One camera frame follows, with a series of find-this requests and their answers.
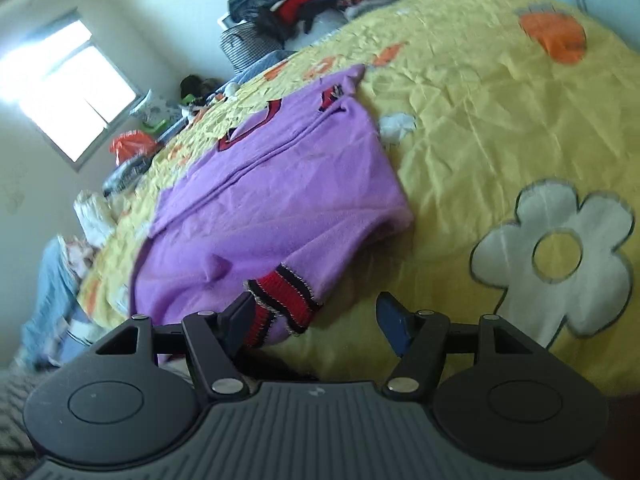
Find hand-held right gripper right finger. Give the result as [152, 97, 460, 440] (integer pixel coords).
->
[375, 291, 527, 395]

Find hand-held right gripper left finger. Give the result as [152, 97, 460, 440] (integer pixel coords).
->
[94, 291, 256, 399]

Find purple sweater with red collar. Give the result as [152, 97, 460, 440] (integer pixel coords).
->
[129, 64, 415, 356]

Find pink cloth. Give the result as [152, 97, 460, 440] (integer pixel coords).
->
[62, 239, 99, 282]

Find white quilted jacket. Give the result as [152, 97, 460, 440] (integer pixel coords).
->
[73, 189, 119, 249]

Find black white zigzag cloth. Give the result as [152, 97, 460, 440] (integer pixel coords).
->
[102, 157, 152, 197]

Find light blue cloth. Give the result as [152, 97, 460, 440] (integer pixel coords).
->
[20, 236, 82, 367]

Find yellow floral carrot bedsheet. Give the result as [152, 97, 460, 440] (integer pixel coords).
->
[75, 0, 640, 397]

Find orange plastic bag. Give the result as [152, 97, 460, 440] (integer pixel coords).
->
[109, 129, 159, 166]

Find floral pillow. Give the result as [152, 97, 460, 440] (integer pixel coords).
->
[130, 90, 176, 122]

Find dark brown bag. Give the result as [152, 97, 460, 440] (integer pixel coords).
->
[179, 74, 226, 101]

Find blue quilted mattress cover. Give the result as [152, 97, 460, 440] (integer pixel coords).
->
[0, 50, 292, 461]

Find houndstooth bag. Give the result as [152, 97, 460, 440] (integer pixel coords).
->
[219, 22, 282, 69]

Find window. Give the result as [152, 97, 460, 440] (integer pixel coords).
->
[0, 10, 144, 174]

